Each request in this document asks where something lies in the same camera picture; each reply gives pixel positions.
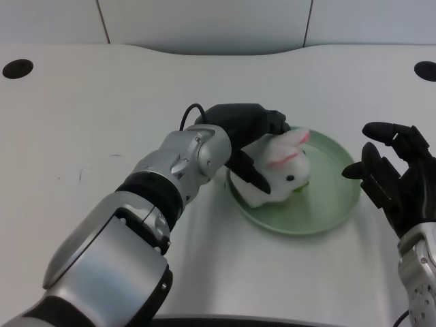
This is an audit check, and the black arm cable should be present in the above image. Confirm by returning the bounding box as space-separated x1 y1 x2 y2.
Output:
392 309 410 327
179 104 209 131

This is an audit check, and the black round table grommet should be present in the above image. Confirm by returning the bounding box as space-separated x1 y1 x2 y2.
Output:
2 59 34 79
414 61 436 82

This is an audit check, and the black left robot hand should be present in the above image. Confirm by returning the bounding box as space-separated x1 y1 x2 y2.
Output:
193 102 292 196

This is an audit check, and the white plush rabbit doll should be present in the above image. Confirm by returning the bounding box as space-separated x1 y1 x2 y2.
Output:
234 126 311 208

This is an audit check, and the green round plate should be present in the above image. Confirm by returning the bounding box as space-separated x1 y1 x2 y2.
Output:
226 126 362 236

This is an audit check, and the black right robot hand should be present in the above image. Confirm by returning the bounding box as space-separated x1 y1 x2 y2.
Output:
341 121 436 239

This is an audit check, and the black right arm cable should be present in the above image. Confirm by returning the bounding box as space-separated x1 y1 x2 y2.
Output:
392 309 410 327

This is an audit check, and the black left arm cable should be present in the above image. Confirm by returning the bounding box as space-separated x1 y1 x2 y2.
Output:
179 104 209 131

